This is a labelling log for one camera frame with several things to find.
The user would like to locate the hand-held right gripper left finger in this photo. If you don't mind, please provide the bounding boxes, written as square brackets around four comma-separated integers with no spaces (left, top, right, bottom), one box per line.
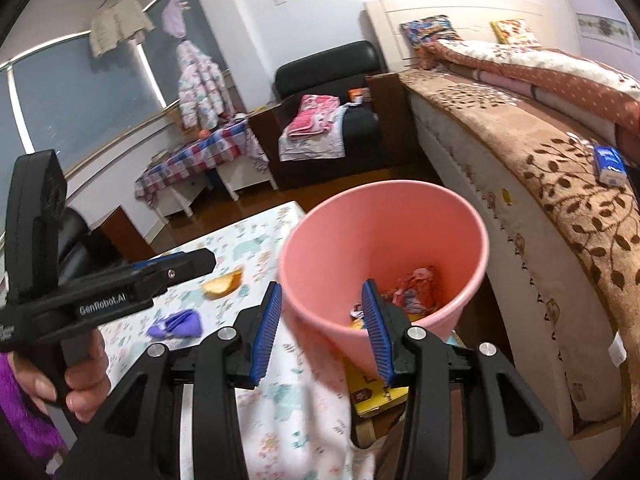
[57,281,284,480]

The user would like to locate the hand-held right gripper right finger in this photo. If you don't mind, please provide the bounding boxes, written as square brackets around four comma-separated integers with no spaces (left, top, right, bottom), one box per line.
[361,279,586,480]

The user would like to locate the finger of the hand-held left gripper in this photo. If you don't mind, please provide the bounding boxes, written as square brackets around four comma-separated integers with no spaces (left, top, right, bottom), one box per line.
[141,248,217,297]
[131,256,177,274]

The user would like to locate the pink wrapper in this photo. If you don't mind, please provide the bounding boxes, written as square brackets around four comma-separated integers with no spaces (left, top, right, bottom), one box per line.
[385,266,441,317]

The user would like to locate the pink plastic bin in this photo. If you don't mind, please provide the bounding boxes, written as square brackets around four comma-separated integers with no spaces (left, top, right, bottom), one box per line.
[278,181,490,378]

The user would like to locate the person's left forearm purple sleeve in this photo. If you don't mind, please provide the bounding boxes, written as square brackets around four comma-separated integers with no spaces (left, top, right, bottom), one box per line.
[0,355,66,461]

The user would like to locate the person's left hand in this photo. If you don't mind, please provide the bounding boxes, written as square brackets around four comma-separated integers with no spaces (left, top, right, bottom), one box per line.
[10,332,108,423]

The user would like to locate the large orange fruit peel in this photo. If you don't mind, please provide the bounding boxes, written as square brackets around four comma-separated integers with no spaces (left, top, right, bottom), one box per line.
[201,267,244,300]

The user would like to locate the purple crumpled plastic bag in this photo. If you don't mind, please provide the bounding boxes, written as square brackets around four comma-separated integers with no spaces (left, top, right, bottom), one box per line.
[147,310,204,339]

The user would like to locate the black leather chair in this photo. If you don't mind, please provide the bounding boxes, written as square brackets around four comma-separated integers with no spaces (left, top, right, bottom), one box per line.
[55,205,156,266]

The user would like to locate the floral tablecloth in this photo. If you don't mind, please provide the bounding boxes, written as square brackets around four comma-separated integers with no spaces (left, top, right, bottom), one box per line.
[97,201,376,480]

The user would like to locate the small white table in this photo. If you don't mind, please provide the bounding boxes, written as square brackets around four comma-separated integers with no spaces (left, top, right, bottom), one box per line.
[150,160,281,226]

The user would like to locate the checkered cloth side table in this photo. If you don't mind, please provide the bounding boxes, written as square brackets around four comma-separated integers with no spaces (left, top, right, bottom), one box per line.
[135,122,271,208]

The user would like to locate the pink patterned puffer jacket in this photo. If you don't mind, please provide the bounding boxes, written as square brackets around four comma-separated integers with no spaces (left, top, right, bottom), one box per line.
[177,42,233,131]

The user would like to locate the pink folded clothes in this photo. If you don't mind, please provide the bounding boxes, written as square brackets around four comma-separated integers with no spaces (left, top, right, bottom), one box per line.
[278,94,351,161]

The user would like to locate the brown leaf pattern blanket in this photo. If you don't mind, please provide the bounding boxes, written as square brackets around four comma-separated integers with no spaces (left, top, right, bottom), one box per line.
[400,70,640,441]

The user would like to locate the black leather armchair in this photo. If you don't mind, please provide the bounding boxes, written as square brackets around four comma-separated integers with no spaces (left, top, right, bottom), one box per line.
[247,41,421,191]

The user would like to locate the beige hanging knit cloth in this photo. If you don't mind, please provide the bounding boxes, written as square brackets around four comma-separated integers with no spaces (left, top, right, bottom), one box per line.
[90,0,153,58]

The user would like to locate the purple hanging hat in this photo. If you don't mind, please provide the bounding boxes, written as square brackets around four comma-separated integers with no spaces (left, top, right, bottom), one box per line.
[161,0,191,41]

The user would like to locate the blue tissue pack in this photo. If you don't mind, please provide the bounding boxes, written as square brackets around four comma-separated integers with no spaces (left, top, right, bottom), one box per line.
[593,145,628,186]

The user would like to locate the colourful printed pillow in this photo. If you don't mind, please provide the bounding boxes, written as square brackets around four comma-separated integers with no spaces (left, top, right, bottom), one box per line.
[400,17,461,48]

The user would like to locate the orange dotted quilt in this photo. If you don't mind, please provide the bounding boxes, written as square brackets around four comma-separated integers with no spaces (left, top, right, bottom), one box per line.
[415,40,640,146]

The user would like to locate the yellow floral pillow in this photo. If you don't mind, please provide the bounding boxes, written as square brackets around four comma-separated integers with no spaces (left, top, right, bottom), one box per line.
[490,19,541,48]

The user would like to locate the white bed headboard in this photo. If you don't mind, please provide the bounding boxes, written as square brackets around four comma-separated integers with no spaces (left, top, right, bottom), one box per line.
[363,0,548,76]

